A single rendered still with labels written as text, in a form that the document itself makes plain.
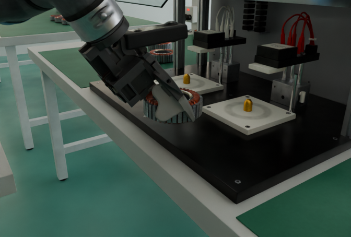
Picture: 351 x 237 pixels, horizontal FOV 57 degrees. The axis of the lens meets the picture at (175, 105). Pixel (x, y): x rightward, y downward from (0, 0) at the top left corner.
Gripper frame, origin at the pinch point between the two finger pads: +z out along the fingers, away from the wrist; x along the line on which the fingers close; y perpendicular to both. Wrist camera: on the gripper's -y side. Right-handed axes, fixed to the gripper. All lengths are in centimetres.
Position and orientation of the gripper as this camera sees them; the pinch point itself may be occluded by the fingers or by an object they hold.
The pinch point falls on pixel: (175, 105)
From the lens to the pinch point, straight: 61.3
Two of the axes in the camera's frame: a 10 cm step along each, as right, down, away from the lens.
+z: 4.7, 6.6, 5.9
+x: 5.5, 3.2, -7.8
